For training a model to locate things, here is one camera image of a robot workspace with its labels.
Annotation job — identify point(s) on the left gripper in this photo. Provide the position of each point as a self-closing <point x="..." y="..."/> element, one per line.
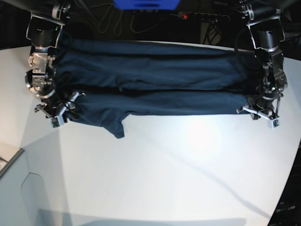
<point x="265" y="106"/>

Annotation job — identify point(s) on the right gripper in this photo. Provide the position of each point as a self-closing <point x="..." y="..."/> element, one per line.
<point x="56" y="106"/>

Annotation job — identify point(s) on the navy blue t-shirt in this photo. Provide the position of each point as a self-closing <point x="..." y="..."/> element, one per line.
<point x="135" y="78"/>

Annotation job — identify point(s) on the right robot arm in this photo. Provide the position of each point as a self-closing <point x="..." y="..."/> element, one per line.
<point x="44" y="31"/>

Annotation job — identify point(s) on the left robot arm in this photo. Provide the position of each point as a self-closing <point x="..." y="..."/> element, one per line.
<point x="266" y="32"/>

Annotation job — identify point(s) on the white power strip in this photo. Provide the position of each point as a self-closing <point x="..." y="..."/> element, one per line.
<point x="204" y="17"/>

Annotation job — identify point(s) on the blue plastic box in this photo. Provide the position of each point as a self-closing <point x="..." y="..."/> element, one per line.
<point x="146" y="4"/>

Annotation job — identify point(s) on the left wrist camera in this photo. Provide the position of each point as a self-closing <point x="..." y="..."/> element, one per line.
<point x="274" y="123"/>

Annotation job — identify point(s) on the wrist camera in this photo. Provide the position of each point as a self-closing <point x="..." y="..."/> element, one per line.
<point x="56" y="122"/>
<point x="274" y="123"/>

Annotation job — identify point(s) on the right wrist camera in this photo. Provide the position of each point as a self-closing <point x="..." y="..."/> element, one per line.
<point x="56" y="122"/>

